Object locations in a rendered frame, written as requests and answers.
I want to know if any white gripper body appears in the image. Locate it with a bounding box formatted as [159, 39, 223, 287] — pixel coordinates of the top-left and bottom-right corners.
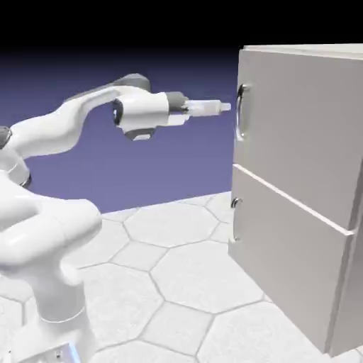
[186, 99, 223, 118]

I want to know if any tall grey cabinet door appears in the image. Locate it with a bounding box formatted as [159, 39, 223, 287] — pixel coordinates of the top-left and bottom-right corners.
[233, 48, 363, 231]

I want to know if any light grey cabinet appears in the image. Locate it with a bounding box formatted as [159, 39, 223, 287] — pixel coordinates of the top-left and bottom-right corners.
[228, 43, 363, 357]

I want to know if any short grey cabinet door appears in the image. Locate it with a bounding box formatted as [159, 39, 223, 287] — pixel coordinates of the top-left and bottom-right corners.
[228, 165, 350, 354]

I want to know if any long curved metal handle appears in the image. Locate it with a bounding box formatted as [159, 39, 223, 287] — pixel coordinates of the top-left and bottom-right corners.
[235, 84, 250, 142]

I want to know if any short curved metal handle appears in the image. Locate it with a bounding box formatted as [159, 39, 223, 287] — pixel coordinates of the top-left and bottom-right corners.
[230, 197, 242, 242]

